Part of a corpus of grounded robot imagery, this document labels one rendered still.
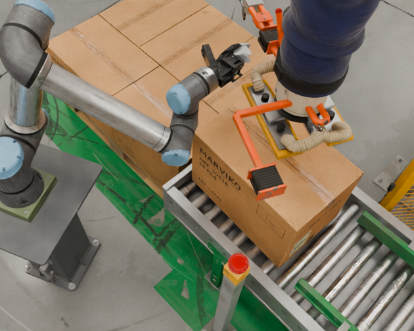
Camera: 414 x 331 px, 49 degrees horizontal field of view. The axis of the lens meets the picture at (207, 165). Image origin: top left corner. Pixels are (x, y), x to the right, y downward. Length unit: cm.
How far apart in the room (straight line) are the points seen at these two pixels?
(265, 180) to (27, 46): 76
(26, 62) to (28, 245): 87
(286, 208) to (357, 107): 181
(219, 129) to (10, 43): 92
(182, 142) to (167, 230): 129
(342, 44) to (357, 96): 222
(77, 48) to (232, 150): 137
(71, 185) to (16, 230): 29
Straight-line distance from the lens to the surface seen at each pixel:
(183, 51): 281
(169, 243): 269
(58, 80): 138
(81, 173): 208
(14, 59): 137
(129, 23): 300
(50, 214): 201
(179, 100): 146
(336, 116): 168
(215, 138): 189
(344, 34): 128
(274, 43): 168
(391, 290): 221
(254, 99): 165
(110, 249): 271
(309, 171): 187
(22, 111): 178
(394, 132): 341
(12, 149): 183
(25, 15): 143
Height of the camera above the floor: 248
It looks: 58 degrees down
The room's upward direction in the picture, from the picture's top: 4 degrees clockwise
